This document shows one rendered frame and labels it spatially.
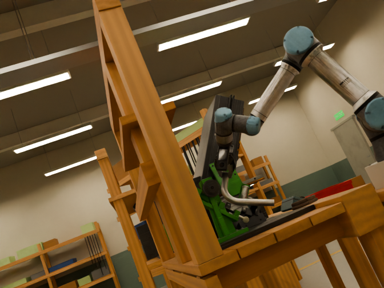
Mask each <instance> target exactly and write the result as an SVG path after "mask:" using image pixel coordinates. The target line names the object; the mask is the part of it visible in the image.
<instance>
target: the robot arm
mask: <svg viewBox="0 0 384 288"><path fill-rule="evenodd" d="M283 46H284V49H285V52H286V53H285V56H284V58H283V60H282V61H281V67H280V68H279V70H278V71H277V73H276V75H275V76H274V78H273V79H272V81H271V82H270V84H269V85H268V87H267V89H266V90H265V92H264V93H263V94H262V96H261V98H260V99H259V101H258V102H257V104H256V105H255V107H254V108H253V110H252V112H251V113H250V115H249V116H246V115H235V114H232V112H231V110H230V109H228V108H226V107H222V108H219V109H217V110H216V111H215V114H214V115H215V119H214V122H215V134H214V135H216V141H217V145H218V150H217V155H216V157H217V158H215V162H214V166H215V168H216V171H217V172H218V174H219V176H220V177H221V178H222V177H223V174H222V171H227V170H228V171H229V172H228V174H229V175H228V178H231V176H232V175H233V172H234V169H235V160H234V159H233V156H234V145H232V142H233V132H236V133H245V134H246V135H249V136H255V135H257V134H258V133H259V132H260V130H261V127H262V125H263V123H264V122H265V120H266V119H267V117H268V116H269V114H270V113H271V111H272V110H273V108H274V107H275V105H276V104H277V102H278V101H279V99H280V98H281V96H282V95H283V93H284V92H285V90H286V89H287V87H288V86H289V84H290V82H291V81H292V80H293V78H294V77H295V75H297V74H299V73H300V72H301V70H302V69H303V68H304V67H308V68H310V69H311V70H312V71H313V72H314V73H316V75H317V76H319V77H320V78H321V79H322V80H323V81H324V82H326V83H327V84H328V85H329V86H330V87H331V88H332V89H333V90H334V91H336V92H337V93H338V94H339V95H340V96H341V97H342V98H343V99H344V100H346V101H347V102H348V103H349V104H350V105H351V106H352V107H353V113H354V114H355V116H356V119H357V121H358V122H359V123H360V125H361V127H362V128H363V130H364V132H365V133H366V135H367V137H368V139H369V140H370V142H371V144H372V146H373V151H374V156H375V159H376V161H377V162H381V161H384V96H383V95H381V94H380V93H379V92H378V91H376V90H369V89H368V88H367V87H365V86H364V85H363V84H362V83H360V81H359V80H357V79H356V78H355V77H354V76H352V75H351V74H350V73H349V72H348V71H347V70H346V69H344V68H343V67H342V66H341V65H340V64H339V63H338V62H337V61H335V60H334V59H333V58H332V57H331V56H329V55H328V54H327V53H326V52H325V51H324V50H323V44H322V43H320V41H319V40H317V39H316V38H315V37H314V34H313V33H312V31H311V30H310V29H309V28H307V27H304V26H296V27H294V28H292V29H290V30H289V31H288V32H287V33H286V35H285V37H284V40H283Z"/></svg>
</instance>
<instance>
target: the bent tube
mask: <svg viewBox="0 0 384 288"><path fill-rule="evenodd" d="M222 174H223V177H222V184H221V192H222V195H223V197H224V198H225V199H226V200H227V201H228V202H230V203H232V204H234V205H241V206H274V199H238V198H234V197H232V196H231V195H230V194H229V192H228V190H227V186H228V181H229V178H228V175H229V174H228V172H224V171H223V172H222Z"/></svg>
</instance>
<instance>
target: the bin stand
mask: <svg viewBox="0 0 384 288"><path fill-rule="evenodd" d="M337 241H338V243H339V245H340V247H341V249H342V251H343V254H344V256H345V258H346V260H347V262H348V264H349V266H350V268H351V270H352V272H353V274H354V276H355V278H356V280H357V282H358V284H359V287H360V288H382V287H381V285H380V283H379V281H378V279H377V277H376V275H375V273H374V271H373V269H372V267H371V264H370V262H369V260H368V258H367V256H366V254H365V252H364V250H363V248H362V246H361V244H360V242H359V240H358V238H357V237H350V238H339V239H337ZM315 250H316V252H317V254H318V257H319V259H320V261H321V263H322V266H323V268H324V270H325V272H326V274H327V276H328V278H329V280H330V283H331V285H332V287H333V288H346V287H345V285H344V283H343V281H342V278H341V276H340V274H339V272H338V270H337V268H336V266H335V264H334V262H333V260H332V257H331V255H330V253H329V251H328V249H327V247H326V245H323V246H321V247H319V248H317V249H315Z"/></svg>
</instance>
